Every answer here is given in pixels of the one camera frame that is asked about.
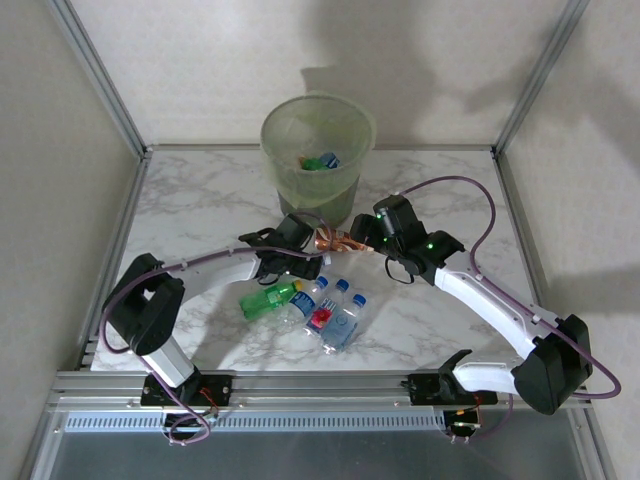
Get copper brown plastic bottle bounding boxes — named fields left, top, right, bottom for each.
left=313, top=225, right=376, bottom=255

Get clear bottle dark blue label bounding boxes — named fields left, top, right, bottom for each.
left=277, top=274, right=331, bottom=329

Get clear bottle pale blue label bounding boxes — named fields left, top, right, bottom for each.
left=318, top=293, right=370, bottom=355

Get translucent green waste bin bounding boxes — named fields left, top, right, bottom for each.
left=259, top=94, right=377, bottom=230

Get clear bottle red flower label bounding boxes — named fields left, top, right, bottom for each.
left=301, top=278, right=351, bottom=337

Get small circuit board green light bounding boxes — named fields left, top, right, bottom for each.
left=443, top=407, right=482, bottom=432

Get right thin black wire loop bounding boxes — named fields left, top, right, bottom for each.
left=383, top=253, right=417, bottom=285

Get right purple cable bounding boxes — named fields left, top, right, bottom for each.
left=392, top=175, right=621, bottom=445

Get purple cable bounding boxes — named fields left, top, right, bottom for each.
left=392, top=175, right=621, bottom=445
left=99, top=212, right=331, bottom=446

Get short aluminium table edge rail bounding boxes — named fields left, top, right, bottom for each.
left=144, top=143, right=497, bottom=152

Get aluminium table side rail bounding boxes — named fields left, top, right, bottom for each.
left=493, top=149, right=619, bottom=480
left=74, top=149, right=154, bottom=372

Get wide aluminium mounting rail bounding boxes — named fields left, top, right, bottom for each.
left=47, top=368, right=594, bottom=417

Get slotted grey cable duct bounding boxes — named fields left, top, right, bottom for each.
left=64, top=412, right=447, bottom=434

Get small red black wires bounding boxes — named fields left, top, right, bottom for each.
left=197, top=387, right=222, bottom=419

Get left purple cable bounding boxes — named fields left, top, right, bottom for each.
left=99, top=212, right=331, bottom=446

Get aluminium frame post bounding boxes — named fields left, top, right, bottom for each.
left=47, top=0, right=150, bottom=157
left=491, top=0, right=592, bottom=157

